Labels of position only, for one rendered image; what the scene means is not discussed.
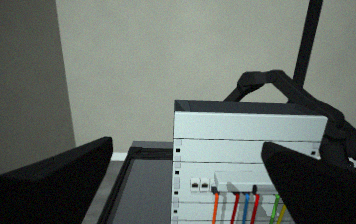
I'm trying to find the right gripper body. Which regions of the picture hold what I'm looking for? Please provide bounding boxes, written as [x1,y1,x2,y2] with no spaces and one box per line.
[328,157,354,170]

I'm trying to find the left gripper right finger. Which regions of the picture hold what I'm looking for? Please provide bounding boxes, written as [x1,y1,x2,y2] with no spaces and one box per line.
[261,141,356,224]

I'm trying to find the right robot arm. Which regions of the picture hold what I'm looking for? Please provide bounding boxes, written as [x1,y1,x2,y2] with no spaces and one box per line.
[223,70,356,162]

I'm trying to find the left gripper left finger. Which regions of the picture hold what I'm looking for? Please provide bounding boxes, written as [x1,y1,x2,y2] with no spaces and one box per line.
[0,137,113,224]

